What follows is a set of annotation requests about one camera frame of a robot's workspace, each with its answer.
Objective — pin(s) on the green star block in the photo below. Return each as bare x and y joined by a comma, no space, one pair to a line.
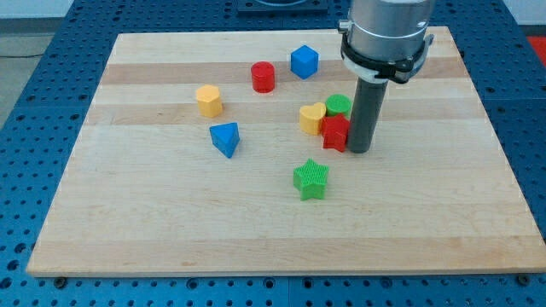
311,180

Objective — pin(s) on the blue triangle block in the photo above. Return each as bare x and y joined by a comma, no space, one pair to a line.
225,138

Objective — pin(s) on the yellow hexagon block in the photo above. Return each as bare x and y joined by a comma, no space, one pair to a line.
209,101

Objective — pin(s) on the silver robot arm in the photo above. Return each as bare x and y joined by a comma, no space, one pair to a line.
386,30

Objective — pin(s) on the blue perforated table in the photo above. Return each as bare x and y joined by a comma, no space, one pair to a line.
39,134

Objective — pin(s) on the green cylinder block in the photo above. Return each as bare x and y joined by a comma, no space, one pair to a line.
338,104

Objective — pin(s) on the blue cube block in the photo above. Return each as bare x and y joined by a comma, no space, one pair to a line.
304,62

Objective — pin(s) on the red star block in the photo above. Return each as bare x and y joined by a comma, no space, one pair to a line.
335,132

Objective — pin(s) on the red cylinder block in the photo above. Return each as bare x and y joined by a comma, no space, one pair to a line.
263,76

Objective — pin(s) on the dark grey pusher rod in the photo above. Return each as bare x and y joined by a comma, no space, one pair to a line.
365,112

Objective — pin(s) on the wooden board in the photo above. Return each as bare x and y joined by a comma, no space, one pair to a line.
146,193

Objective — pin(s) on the yellow heart block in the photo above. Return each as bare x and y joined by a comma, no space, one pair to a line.
311,117

